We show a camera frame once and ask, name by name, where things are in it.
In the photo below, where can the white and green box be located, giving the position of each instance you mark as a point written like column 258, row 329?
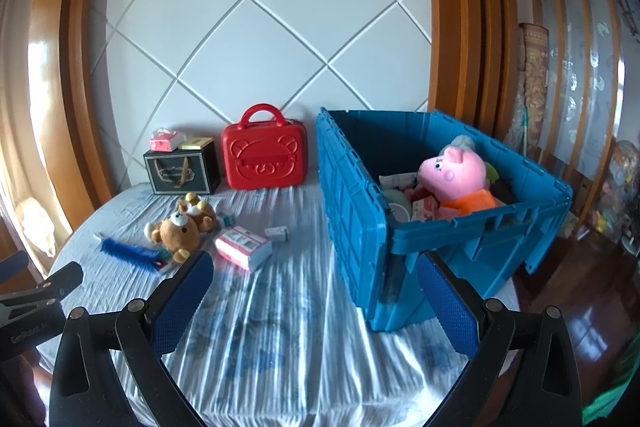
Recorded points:
column 226, row 219

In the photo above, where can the pink printed box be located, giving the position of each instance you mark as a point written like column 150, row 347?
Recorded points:
column 424, row 209

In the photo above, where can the grey plush toy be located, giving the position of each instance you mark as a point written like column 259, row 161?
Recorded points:
column 462, row 142

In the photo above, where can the red tissue pack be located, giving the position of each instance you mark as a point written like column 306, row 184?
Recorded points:
column 165, row 143

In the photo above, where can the pink pig plush toy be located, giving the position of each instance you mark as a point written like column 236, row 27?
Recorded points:
column 460, row 172

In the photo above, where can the cream curtain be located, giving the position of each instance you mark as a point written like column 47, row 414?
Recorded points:
column 35, row 227

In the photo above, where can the wooden frosted glass screen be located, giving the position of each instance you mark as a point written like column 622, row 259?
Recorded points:
column 580, row 57

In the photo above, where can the white quilted headboard panel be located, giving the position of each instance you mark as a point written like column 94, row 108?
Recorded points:
column 250, row 7

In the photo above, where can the small gold box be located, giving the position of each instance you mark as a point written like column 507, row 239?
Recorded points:
column 196, row 143

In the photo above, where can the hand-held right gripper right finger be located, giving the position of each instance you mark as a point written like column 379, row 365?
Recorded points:
column 447, row 307

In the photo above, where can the white paper sheet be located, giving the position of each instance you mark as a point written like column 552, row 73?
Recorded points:
column 395, row 182

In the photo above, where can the black gift box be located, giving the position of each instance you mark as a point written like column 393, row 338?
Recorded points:
column 200, row 172

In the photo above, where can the pile of colourful toys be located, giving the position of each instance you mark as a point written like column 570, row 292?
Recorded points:
column 620, row 187

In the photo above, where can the red bear-embossed suitcase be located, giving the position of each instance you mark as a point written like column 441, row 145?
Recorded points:
column 265, row 157

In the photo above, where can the blue bristle brush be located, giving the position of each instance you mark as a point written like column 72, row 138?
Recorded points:
column 125, row 251

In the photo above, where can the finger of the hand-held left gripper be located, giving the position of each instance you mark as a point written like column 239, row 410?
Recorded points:
column 12, row 269
column 62, row 282

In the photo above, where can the rolled patterned rug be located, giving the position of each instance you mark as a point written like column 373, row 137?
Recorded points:
column 532, row 82

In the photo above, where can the white medicine box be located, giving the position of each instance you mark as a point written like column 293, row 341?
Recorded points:
column 275, row 233

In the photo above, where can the wooden headboard frame post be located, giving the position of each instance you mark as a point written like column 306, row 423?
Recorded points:
column 470, row 32
column 75, row 57

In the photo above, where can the blue plastic storage crate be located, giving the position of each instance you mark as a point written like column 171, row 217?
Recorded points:
column 350, row 207

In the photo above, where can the green cloth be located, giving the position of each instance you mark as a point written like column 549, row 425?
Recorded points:
column 615, row 382

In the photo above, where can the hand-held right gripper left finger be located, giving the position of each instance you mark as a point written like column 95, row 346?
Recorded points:
column 182, row 302

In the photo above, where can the pink and white packet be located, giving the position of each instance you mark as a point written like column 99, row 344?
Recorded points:
column 240, row 244

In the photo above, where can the brown bear plush toy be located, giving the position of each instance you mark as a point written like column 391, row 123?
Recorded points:
column 172, row 232

